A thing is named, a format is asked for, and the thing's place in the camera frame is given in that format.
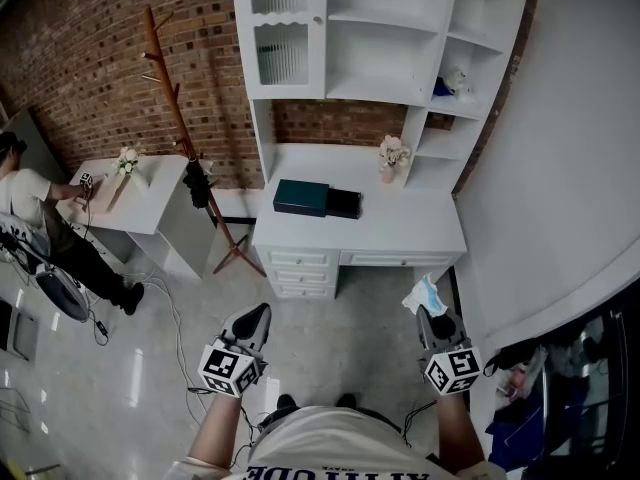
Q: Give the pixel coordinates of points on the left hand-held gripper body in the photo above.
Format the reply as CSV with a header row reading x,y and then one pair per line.
x,y
225,368

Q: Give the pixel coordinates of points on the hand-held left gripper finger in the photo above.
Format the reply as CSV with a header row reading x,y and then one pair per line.
x,y
263,328
239,316

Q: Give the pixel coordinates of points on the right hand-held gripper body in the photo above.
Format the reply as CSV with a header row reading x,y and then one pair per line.
x,y
452,368

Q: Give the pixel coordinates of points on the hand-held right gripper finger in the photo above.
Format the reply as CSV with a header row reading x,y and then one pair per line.
x,y
424,325
460,330

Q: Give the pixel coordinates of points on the white and blue item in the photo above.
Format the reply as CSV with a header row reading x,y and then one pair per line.
x,y
425,293

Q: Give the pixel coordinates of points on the dark green box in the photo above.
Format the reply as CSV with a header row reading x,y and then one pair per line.
x,y
302,197

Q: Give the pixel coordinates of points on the person's right forearm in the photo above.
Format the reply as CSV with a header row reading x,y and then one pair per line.
x,y
457,428

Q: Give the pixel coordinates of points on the person's left forearm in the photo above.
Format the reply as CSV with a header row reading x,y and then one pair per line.
x,y
215,433

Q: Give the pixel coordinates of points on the small blue item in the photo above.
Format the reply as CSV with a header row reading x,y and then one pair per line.
x,y
441,87

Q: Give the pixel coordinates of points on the person's black left shoe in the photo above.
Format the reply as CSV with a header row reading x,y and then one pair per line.
x,y
286,402

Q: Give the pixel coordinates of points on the person's black shoe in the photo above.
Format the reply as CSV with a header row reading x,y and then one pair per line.
x,y
286,402
346,400

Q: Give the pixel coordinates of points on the blue bag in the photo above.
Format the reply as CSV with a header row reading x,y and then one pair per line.
x,y
517,438

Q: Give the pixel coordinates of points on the person's black right shoe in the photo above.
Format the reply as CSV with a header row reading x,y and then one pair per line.
x,y
346,400

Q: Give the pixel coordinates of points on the white desk with drawers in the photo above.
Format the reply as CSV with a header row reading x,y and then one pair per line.
x,y
360,228

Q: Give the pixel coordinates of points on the black power adapter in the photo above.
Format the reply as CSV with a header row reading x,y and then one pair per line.
x,y
101,330

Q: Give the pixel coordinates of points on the small white desk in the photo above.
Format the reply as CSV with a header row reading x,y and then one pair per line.
x,y
165,208

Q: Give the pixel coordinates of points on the black hanging umbrella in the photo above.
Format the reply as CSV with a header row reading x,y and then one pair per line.
x,y
196,185

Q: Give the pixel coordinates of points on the person's white t-shirt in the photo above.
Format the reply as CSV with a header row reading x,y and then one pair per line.
x,y
340,448

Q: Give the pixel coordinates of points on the pink flowers in pink vase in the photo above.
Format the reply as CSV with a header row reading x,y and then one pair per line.
x,y
392,155

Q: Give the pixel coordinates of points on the office chair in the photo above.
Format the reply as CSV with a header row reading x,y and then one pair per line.
x,y
55,288

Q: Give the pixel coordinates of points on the white flower bouquet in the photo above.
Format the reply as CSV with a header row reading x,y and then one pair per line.
x,y
127,162

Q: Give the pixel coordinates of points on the dark folding stool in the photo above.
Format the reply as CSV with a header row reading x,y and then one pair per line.
x,y
17,330

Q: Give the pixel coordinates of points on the wooden coat rack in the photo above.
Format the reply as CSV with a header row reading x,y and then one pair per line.
x,y
170,93

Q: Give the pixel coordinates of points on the white flower bunch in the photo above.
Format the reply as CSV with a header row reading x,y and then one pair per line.
x,y
456,79

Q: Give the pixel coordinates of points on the grey leaning board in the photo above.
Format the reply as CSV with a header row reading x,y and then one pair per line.
x,y
30,138

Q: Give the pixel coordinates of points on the white shelf hutch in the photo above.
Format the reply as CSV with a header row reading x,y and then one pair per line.
x,y
380,33

